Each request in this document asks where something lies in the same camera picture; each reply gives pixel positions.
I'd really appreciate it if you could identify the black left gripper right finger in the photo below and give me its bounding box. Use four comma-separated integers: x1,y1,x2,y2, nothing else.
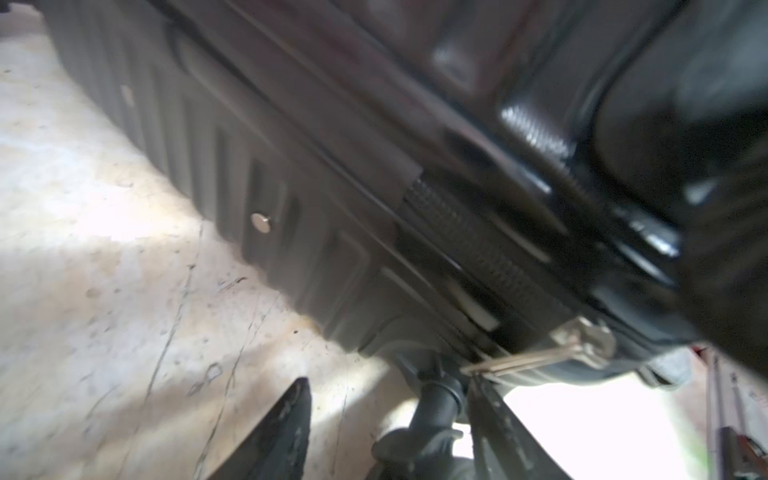
467,376,569,480

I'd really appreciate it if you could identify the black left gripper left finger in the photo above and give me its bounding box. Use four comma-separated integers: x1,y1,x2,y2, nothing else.
208,377,312,480

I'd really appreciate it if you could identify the black hard-shell suitcase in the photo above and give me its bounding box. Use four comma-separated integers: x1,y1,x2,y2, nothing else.
35,0,768,480

